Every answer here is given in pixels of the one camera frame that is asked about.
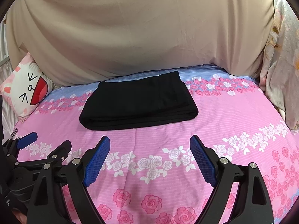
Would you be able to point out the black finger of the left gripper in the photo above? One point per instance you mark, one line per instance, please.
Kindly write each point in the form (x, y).
(57, 156)

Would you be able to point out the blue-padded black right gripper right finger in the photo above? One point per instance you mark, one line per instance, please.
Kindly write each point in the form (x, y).
(252, 202)

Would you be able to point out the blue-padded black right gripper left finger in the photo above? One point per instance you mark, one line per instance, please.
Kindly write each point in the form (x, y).
(47, 203)

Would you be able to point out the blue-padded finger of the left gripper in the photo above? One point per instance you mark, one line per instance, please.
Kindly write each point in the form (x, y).
(23, 142)

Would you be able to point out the black pants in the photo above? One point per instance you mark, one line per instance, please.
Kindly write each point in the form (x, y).
(151, 101)

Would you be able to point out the white cat face pillow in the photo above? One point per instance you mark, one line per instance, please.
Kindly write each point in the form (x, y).
(26, 87)

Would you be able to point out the pink floral bed sheet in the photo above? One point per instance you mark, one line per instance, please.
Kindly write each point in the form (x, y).
(150, 175)

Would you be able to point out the beige duvet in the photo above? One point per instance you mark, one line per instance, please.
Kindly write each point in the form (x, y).
(84, 41)

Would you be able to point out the grey floral blanket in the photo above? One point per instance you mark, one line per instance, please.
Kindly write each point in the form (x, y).
(279, 73)

